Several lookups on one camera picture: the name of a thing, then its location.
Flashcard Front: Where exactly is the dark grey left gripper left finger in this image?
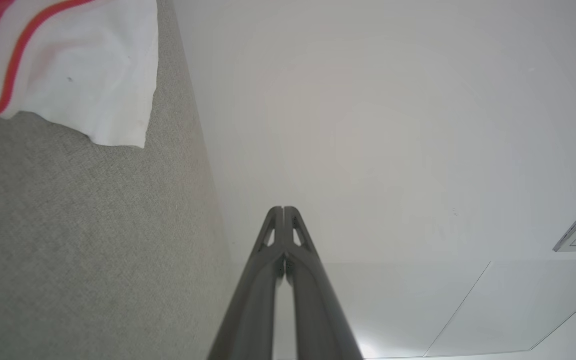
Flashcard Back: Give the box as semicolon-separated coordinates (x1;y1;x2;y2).
208;206;285;360

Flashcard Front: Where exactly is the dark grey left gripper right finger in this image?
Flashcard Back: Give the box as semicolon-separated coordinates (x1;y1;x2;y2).
284;206;364;360

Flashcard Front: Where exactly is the red and white jersey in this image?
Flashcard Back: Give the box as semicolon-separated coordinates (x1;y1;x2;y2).
0;0;160;149

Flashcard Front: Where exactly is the grey fabric sofa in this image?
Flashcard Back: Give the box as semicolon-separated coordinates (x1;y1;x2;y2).
0;0;235;360

